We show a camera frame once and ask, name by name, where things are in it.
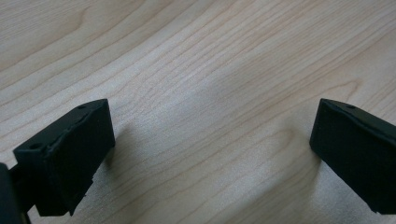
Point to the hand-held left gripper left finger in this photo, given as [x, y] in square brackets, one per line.
[68, 161]

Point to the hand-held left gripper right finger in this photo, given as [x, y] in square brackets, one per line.
[358, 155]

